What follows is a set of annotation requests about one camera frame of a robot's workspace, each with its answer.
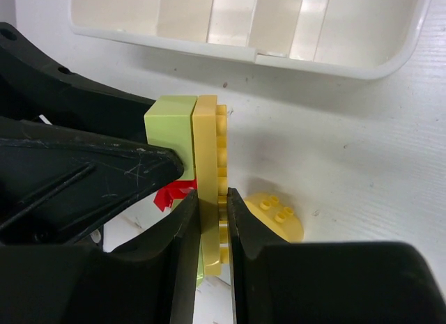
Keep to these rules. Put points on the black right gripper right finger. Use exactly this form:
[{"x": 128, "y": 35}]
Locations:
[{"x": 275, "y": 281}]

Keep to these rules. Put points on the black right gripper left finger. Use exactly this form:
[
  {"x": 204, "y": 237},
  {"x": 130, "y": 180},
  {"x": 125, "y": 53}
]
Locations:
[{"x": 149, "y": 279}]

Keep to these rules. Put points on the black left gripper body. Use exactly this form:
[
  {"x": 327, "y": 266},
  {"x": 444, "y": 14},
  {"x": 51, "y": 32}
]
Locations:
[{"x": 34, "y": 84}]

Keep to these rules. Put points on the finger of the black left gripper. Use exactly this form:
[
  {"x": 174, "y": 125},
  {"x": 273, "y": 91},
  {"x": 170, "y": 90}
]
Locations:
[{"x": 58, "y": 185}]

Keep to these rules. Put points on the round yellow lego brick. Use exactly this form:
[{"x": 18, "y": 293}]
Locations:
[{"x": 279, "y": 218}]

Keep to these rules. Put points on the red lego wing piece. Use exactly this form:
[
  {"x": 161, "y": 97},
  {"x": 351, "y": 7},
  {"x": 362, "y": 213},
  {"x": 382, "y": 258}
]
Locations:
[{"x": 176, "y": 190}]

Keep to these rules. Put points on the green lego brick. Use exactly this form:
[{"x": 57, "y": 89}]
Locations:
[{"x": 168, "y": 124}]

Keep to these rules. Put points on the long yellow lego brick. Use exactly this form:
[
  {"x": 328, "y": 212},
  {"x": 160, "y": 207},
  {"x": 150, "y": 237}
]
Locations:
[{"x": 209, "y": 122}]

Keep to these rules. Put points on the white three-compartment tray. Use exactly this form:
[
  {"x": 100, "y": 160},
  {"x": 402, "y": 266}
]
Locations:
[{"x": 359, "y": 39}]

